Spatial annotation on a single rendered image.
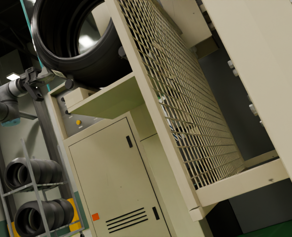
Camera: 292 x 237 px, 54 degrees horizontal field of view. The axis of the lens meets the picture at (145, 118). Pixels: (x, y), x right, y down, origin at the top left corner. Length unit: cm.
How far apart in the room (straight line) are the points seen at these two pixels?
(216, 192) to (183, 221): 95
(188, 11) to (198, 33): 12
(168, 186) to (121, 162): 47
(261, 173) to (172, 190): 97
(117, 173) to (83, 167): 26
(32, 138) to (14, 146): 86
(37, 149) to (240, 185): 1221
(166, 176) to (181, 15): 76
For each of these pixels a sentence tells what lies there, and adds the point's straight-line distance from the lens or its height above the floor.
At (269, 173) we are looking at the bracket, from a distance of 48.
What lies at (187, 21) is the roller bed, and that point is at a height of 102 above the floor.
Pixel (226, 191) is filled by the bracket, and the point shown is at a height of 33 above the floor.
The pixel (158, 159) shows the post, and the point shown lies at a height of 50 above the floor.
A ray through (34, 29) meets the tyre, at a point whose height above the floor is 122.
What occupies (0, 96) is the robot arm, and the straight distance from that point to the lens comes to 163.
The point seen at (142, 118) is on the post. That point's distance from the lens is 147.
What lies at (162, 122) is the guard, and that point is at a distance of 49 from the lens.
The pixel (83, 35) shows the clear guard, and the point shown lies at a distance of 213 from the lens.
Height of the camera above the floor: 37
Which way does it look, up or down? 14 degrees up
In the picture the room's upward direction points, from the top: 21 degrees counter-clockwise
